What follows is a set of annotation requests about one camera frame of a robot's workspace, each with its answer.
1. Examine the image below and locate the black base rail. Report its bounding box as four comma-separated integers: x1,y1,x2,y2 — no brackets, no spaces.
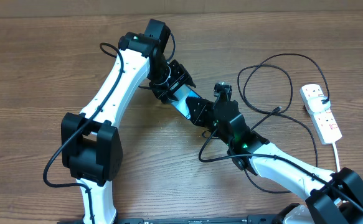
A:
116,214,276,224

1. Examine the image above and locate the Samsung Galaxy smartphone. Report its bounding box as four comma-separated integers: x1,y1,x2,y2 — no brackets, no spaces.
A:
170,85,201,120

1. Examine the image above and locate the white power strip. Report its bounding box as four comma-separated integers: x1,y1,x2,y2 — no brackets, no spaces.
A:
299,84,342,144

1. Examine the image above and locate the white power strip cord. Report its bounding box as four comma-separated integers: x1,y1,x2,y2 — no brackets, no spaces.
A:
332,142,341,174

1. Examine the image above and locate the white charger adapter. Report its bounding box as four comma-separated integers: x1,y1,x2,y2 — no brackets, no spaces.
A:
305,96,331,114

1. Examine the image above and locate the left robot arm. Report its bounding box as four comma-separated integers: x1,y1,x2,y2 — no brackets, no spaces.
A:
61,19,196,223

